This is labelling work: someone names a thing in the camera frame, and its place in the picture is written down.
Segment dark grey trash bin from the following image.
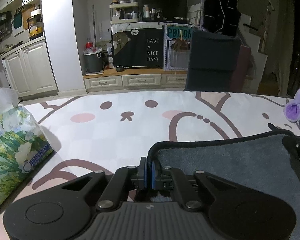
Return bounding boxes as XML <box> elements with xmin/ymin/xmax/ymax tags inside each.
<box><xmin>84</xmin><ymin>52</ymin><xmax>104</xmax><ymax>73</ymax></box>

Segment white kitchen cabinet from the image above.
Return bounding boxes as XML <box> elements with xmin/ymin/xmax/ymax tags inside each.
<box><xmin>1</xmin><ymin>37</ymin><xmax>58</xmax><ymax>98</ymax></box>

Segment floral tissue pack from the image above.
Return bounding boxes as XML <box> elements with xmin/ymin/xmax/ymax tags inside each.
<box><xmin>0</xmin><ymin>88</ymin><xmax>53</xmax><ymax>205</ymax></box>

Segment cream countertop shelf rack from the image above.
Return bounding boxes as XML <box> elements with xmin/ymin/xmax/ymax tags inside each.
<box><xmin>109</xmin><ymin>2</ymin><xmax>139</xmax><ymax>24</ymax></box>

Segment dark blue chair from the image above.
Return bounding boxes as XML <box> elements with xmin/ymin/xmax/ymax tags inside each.
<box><xmin>184</xmin><ymin>30</ymin><xmax>241</xmax><ymax>92</ymax></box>

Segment white drawer cabinet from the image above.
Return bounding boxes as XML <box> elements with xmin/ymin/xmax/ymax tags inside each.
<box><xmin>84</xmin><ymin>73</ymin><xmax>187</xmax><ymax>92</ymax></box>

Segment poison sign poster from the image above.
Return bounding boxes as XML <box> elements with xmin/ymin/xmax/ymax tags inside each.
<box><xmin>164</xmin><ymin>23</ymin><xmax>198</xmax><ymax>71</ymax></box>

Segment grey towel black trim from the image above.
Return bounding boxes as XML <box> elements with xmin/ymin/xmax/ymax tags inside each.
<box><xmin>147</xmin><ymin>129</ymin><xmax>300</xmax><ymax>239</ymax></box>

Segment black hanging jacket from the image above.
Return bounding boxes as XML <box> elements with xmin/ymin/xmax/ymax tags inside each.
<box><xmin>203</xmin><ymin>0</ymin><xmax>241</xmax><ymax>37</ymax></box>

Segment black have a nice day cloth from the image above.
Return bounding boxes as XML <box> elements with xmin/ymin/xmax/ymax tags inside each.
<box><xmin>112</xmin><ymin>28</ymin><xmax>164</xmax><ymax>68</ymax></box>

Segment cartoon bear tablecloth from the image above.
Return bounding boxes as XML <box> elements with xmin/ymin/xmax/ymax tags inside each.
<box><xmin>0</xmin><ymin>91</ymin><xmax>300</xmax><ymax>239</ymax></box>

